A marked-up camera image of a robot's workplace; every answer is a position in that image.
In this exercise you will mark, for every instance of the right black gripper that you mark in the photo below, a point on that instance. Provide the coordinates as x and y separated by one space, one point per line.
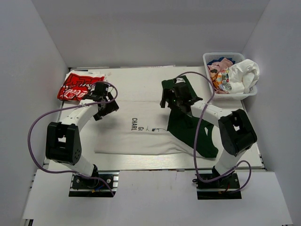
170 97

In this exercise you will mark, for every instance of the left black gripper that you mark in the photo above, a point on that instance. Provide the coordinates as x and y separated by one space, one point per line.
107 106

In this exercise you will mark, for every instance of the white green Charlie Brown t-shirt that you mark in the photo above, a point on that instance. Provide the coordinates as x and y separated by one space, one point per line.
144 128

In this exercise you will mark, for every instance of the pink orange print t-shirt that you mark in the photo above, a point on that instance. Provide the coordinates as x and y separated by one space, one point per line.
219 76

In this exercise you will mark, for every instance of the white colourful print t-shirt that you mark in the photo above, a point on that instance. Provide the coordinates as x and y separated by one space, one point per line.
242 76

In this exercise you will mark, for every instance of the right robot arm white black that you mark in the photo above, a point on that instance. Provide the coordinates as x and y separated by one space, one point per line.
236 132

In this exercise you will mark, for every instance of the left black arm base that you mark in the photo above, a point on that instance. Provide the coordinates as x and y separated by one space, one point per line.
81 187

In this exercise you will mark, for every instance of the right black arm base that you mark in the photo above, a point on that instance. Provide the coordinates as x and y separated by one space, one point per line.
222 189

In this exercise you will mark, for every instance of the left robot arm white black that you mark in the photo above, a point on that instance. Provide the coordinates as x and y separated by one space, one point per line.
63 143

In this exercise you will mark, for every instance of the folded red white t-shirt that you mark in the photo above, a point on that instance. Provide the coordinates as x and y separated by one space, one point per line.
77 84

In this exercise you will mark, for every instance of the blue garment in basket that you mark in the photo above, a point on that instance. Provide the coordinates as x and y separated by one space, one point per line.
228 58

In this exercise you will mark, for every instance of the white plastic basket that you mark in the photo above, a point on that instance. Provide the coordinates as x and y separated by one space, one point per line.
237 57

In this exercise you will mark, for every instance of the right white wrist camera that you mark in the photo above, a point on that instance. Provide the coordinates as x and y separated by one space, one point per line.
179 80

